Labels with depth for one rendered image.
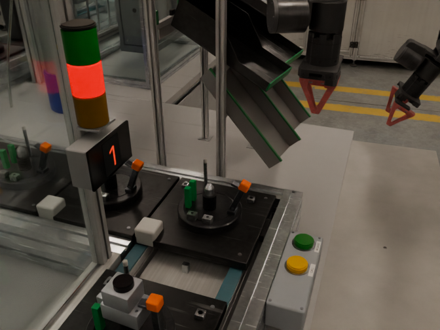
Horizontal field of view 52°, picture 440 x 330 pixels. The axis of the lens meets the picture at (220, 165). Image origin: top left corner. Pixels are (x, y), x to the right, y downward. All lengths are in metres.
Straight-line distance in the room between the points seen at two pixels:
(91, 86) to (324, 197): 0.77
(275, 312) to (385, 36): 4.34
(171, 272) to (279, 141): 0.47
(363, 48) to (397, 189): 3.74
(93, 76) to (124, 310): 0.34
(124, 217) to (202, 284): 0.23
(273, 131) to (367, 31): 3.84
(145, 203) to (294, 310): 0.42
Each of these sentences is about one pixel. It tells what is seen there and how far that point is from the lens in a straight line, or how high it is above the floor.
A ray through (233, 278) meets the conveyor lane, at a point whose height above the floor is 0.95.
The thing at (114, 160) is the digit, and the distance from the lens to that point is 0.77.
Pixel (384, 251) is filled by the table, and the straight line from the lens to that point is 1.13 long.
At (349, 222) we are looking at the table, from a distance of 1.20.
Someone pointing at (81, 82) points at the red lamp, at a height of 1.34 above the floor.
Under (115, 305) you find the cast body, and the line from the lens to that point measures 0.70.
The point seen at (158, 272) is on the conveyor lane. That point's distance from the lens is 0.95.
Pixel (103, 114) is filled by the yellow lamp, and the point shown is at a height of 1.28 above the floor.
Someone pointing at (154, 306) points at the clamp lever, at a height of 1.07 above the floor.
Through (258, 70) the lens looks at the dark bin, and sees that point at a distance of 1.10.
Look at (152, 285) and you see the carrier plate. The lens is 0.85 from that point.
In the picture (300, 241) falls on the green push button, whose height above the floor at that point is 0.97.
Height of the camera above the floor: 1.57
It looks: 31 degrees down
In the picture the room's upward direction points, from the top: straight up
